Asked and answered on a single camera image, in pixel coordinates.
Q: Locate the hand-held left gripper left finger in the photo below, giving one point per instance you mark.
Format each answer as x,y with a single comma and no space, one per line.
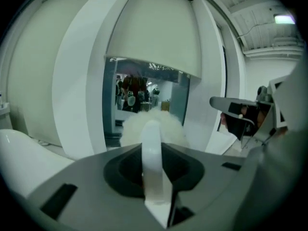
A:
91,182

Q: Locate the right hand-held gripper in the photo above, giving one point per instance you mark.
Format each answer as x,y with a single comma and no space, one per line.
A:
274,109

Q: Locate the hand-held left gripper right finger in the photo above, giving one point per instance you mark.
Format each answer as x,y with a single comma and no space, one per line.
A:
211,177

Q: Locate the white bathtub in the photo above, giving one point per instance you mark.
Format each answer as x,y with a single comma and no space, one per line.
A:
26,157

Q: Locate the person's right forearm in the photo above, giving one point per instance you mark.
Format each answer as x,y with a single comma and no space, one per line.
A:
279,177

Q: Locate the person's right hand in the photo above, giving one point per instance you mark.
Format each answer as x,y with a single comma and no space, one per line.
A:
261,118

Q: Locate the white ceiling pipes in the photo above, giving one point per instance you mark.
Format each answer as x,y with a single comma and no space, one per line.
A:
272,52

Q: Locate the rectangular ceiling light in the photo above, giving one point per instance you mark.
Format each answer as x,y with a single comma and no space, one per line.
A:
284,19

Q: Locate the cream roller blind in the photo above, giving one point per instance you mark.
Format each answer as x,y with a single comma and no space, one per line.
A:
156,32

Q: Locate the white shelf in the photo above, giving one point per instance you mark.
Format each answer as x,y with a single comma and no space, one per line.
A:
4,109

